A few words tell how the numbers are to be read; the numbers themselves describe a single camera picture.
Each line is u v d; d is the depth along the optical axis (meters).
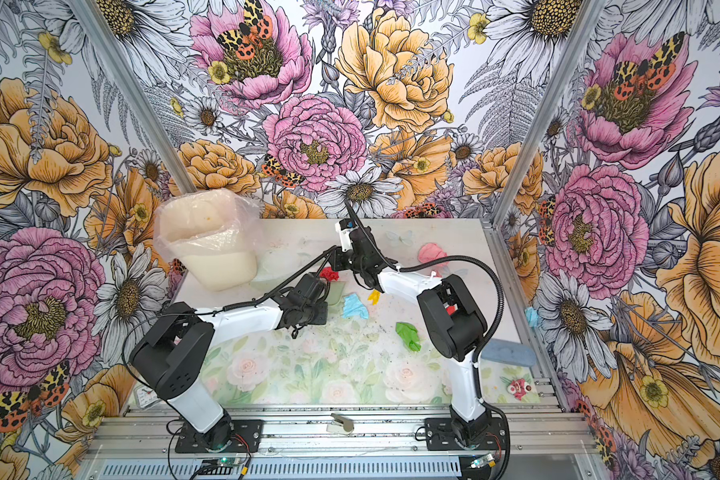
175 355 0.46
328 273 1.02
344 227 0.84
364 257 0.75
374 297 0.99
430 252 1.10
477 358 0.55
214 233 0.83
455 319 0.54
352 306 0.97
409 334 0.91
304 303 0.73
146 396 0.78
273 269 1.08
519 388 0.78
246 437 0.74
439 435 0.74
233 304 0.56
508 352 0.85
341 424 0.75
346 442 0.75
